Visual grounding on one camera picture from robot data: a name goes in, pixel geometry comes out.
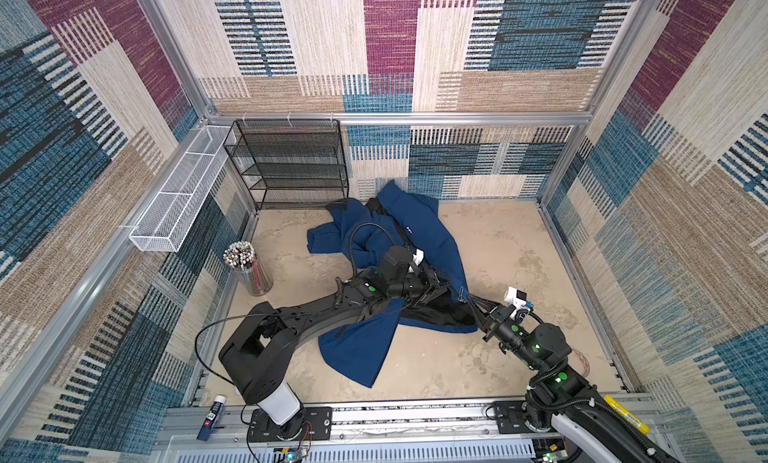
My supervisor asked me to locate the black wire mesh shelf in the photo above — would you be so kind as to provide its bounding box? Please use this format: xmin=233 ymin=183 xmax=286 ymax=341
xmin=224 ymin=119 xmax=349 ymax=210

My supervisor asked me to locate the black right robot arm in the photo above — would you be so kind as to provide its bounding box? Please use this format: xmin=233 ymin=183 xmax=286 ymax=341
xmin=467 ymin=295 xmax=676 ymax=462

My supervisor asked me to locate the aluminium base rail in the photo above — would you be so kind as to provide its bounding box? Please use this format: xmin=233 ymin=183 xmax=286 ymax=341
xmin=149 ymin=393 xmax=667 ymax=463

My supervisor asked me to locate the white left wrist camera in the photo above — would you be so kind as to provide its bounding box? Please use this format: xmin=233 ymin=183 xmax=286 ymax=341
xmin=412 ymin=248 xmax=425 ymax=266

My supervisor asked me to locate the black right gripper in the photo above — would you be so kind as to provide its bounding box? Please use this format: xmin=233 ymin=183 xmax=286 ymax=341
xmin=464 ymin=294 xmax=541 ymax=370

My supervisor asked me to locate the yellow marker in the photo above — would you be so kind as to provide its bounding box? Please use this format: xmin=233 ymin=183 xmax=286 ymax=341
xmin=604 ymin=395 xmax=650 ymax=435

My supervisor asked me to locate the blue white glue stick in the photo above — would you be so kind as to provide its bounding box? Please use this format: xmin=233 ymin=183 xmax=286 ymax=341
xmin=196 ymin=395 xmax=227 ymax=441

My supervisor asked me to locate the blue zip jacket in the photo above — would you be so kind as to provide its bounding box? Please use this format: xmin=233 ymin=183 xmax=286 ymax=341
xmin=307 ymin=181 xmax=478 ymax=387

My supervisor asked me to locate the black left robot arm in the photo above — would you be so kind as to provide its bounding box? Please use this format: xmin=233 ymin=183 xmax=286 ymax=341
xmin=218 ymin=246 xmax=452 ymax=441

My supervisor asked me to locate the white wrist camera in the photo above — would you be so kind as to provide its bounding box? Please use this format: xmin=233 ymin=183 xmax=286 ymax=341
xmin=412 ymin=248 xmax=425 ymax=266
xmin=504 ymin=286 xmax=533 ymax=311

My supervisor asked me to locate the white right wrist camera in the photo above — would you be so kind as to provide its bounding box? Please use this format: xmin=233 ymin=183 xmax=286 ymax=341
xmin=504 ymin=286 xmax=533 ymax=311

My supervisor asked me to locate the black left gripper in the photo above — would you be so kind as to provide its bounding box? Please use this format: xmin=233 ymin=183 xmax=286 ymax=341
xmin=385 ymin=264 xmax=452 ymax=306

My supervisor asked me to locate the white wire mesh basket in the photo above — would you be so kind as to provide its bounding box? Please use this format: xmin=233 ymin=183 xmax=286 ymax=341
xmin=129 ymin=125 xmax=229 ymax=253

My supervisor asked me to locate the metal cup of pens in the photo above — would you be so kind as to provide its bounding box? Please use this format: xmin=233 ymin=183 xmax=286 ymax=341
xmin=223 ymin=241 xmax=272 ymax=296

